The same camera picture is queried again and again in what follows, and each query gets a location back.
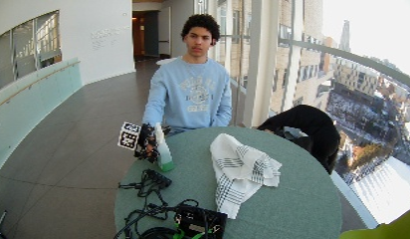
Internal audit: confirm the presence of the white marker cube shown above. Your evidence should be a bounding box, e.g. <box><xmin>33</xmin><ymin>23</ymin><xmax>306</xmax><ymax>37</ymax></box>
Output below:
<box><xmin>117</xmin><ymin>121</ymin><xmax>144</xmax><ymax>151</ymax></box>

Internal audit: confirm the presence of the person in light blue sweatshirt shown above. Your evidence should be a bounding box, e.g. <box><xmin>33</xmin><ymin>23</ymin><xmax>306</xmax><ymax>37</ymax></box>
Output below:
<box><xmin>142</xmin><ymin>13</ymin><xmax>234</xmax><ymax>137</ymax></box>

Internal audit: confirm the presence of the white striped kitchen cloth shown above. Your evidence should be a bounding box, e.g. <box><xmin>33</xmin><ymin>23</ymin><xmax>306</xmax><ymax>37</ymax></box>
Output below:
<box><xmin>209</xmin><ymin>132</ymin><xmax>283</xmax><ymax>220</ymax></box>

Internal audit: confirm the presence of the black electronics box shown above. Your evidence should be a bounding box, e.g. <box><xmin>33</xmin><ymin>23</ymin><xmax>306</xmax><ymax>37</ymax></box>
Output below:
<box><xmin>173</xmin><ymin>203</ymin><xmax>229</xmax><ymax>239</ymax></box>

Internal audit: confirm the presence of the white round table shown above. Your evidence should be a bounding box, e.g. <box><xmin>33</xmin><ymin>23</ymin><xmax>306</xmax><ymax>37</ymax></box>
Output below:
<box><xmin>156</xmin><ymin>56</ymin><xmax>180</xmax><ymax>67</ymax></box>

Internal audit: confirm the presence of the wooden handrail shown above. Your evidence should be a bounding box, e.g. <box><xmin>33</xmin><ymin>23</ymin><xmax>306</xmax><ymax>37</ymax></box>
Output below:
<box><xmin>0</xmin><ymin>60</ymin><xmax>83</xmax><ymax>113</ymax></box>

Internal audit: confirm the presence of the dark doorway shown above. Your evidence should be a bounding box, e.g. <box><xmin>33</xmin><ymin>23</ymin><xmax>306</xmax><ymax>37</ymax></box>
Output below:
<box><xmin>132</xmin><ymin>9</ymin><xmax>162</xmax><ymax>59</ymax></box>

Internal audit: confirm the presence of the interior window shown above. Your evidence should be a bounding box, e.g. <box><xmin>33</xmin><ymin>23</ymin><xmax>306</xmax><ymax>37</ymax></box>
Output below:
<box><xmin>0</xmin><ymin>9</ymin><xmax>64</xmax><ymax>94</ymax></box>

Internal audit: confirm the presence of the yellow-green chair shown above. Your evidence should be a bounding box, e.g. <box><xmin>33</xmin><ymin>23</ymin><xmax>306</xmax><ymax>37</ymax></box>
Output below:
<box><xmin>339</xmin><ymin>204</ymin><xmax>410</xmax><ymax>239</ymax></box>

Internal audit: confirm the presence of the black cable hub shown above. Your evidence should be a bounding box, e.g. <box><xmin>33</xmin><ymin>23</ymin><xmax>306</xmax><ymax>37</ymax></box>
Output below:
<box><xmin>142</xmin><ymin>168</ymin><xmax>174</xmax><ymax>191</ymax></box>

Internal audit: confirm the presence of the black cable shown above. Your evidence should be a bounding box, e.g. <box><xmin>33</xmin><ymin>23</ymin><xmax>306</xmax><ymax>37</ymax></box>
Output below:
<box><xmin>113</xmin><ymin>178</ymin><xmax>204</xmax><ymax>239</ymax></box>

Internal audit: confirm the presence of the green cable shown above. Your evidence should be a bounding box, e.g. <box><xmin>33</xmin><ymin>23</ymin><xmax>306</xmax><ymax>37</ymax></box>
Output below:
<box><xmin>172</xmin><ymin>221</ymin><xmax>216</xmax><ymax>239</ymax></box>

